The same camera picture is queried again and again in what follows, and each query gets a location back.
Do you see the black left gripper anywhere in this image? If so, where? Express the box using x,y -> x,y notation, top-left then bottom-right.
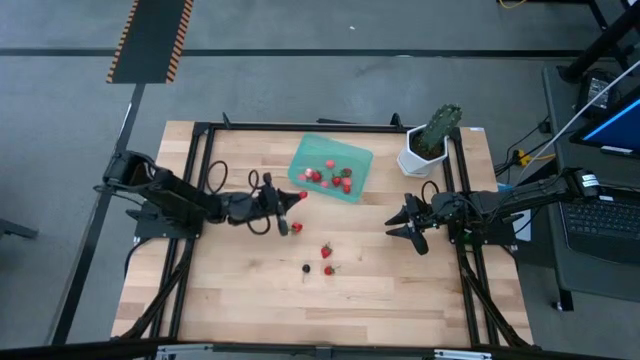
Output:
232,172 -> 301,237

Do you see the green cactus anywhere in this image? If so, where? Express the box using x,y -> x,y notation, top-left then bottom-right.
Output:
418,103 -> 464,154

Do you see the white rod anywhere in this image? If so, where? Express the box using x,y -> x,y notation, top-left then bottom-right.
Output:
519,62 -> 640,174

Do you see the black camera mount crossbar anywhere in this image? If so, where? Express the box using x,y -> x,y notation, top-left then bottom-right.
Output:
0,338 -> 640,360

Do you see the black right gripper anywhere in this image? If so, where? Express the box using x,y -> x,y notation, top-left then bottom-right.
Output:
383,193 -> 459,256

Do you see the black stand leg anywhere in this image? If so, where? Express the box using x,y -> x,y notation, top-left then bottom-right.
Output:
557,0 -> 640,85

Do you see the monitor with blue screen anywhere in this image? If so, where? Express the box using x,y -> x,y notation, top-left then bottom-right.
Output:
569,84 -> 640,161

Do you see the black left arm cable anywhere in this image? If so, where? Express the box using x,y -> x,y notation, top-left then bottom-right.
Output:
206,159 -> 275,236

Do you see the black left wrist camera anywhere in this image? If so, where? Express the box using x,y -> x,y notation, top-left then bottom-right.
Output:
244,195 -> 275,220

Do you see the grey desk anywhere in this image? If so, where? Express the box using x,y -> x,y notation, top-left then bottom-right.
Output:
542,62 -> 640,304

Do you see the black hazard-striped floor mat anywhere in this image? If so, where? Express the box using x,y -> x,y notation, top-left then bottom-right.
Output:
105,0 -> 195,85

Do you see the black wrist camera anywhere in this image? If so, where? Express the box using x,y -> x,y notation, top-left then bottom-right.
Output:
244,195 -> 275,220
419,199 -> 442,225

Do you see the silver aluminium profile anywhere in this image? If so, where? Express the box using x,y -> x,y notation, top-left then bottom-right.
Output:
154,343 -> 215,360
433,348 -> 494,360

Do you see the black laptop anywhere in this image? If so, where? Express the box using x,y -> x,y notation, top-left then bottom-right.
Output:
558,185 -> 640,266

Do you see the black power adapter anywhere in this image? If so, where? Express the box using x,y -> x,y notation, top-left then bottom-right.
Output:
577,68 -> 617,115

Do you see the white hexagonal planter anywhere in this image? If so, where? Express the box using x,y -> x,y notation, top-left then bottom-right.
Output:
396,124 -> 450,179

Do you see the black aluminium table frame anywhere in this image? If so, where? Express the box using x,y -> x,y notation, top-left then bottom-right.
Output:
112,112 -> 534,351

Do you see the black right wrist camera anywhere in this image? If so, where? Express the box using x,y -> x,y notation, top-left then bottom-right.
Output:
419,199 -> 442,225

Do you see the teal translucent plastic container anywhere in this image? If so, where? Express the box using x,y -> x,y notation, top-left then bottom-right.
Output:
287,132 -> 375,204

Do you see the black stand foot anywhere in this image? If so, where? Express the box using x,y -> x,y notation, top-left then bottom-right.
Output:
0,217 -> 40,241

